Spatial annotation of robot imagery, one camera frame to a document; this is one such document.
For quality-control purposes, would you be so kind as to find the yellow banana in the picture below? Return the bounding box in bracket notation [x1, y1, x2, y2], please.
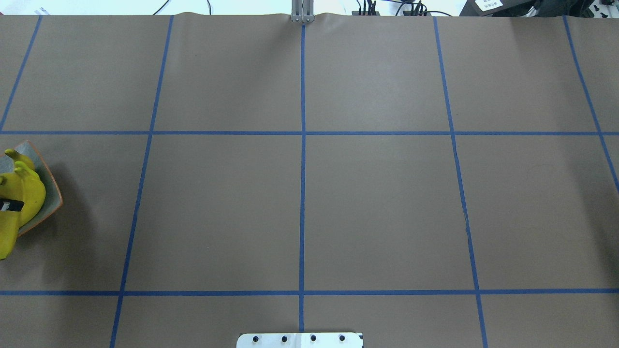
[4, 148, 36, 171]
[0, 161, 46, 227]
[0, 211, 22, 260]

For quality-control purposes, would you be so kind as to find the grey square plate orange rim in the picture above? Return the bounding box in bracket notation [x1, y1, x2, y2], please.
[1, 141, 62, 247]

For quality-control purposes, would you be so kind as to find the black label printer box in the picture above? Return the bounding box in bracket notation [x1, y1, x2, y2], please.
[458, 0, 541, 17]

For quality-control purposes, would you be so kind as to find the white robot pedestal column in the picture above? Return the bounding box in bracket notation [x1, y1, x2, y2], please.
[236, 332, 364, 348]

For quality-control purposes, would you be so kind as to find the aluminium frame post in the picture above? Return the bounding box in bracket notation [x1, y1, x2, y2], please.
[291, 0, 315, 24]

